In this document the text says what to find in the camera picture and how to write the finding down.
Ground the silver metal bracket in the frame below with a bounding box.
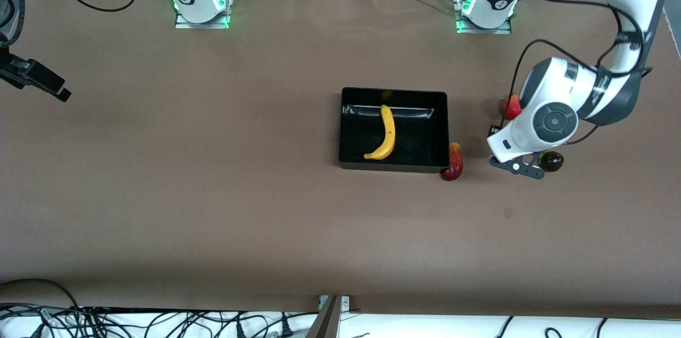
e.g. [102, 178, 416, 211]
[318, 295, 351, 311]

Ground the red elongated mango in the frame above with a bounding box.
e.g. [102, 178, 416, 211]
[441, 142, 464, 182]

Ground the dark purple eggplant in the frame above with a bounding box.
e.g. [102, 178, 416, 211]
[537, 151, 564, 172]

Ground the yellow banana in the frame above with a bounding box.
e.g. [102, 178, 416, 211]
[364, 105, 397, 161]

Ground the black rectangular plastic box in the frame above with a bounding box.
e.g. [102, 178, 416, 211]
[338, 87, 450, 174]

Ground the dark grey metal post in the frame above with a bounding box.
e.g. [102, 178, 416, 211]
[306, 295, 342, 338]

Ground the red pomegranate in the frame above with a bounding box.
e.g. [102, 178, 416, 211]
[500, 94, 523, 120]

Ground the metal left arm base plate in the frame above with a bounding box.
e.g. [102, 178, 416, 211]
[456, 0, 512, 35]

